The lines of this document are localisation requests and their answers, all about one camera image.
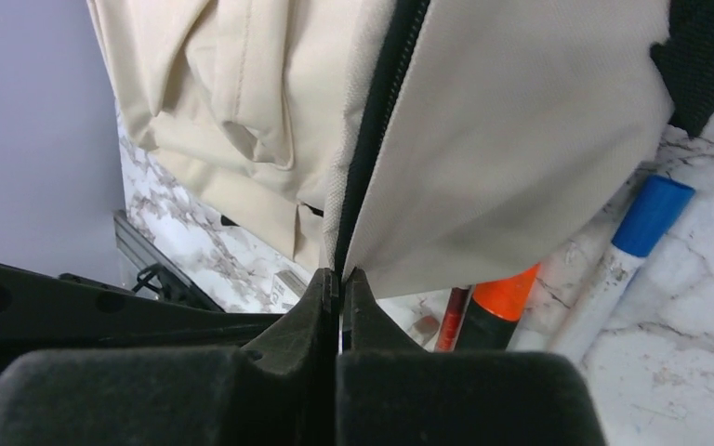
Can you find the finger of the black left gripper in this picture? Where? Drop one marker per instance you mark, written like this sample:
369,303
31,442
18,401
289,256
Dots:
40,312

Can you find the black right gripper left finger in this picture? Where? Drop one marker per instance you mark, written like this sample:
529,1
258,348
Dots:
277,389

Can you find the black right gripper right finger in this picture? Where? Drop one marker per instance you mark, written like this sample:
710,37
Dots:
391,391

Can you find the beige canvas backpack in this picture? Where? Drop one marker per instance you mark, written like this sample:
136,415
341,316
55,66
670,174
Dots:
427,143

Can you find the small white eraser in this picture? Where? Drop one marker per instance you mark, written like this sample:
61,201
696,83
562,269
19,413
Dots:
286,289

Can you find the red pen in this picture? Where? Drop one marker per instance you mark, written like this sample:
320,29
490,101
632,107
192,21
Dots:
452,319

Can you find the orange highlighter marker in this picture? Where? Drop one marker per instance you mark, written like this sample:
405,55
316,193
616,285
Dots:
494,311

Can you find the blue whiteboard marker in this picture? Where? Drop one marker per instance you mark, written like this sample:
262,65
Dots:
658,204

